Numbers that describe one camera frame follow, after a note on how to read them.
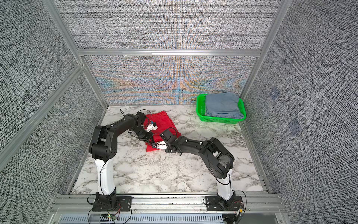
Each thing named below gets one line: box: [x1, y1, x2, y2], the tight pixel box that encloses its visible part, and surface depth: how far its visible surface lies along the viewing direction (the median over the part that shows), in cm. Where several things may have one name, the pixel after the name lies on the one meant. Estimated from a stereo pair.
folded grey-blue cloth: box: [205, 91, 245, 120], surface depth 112 cm
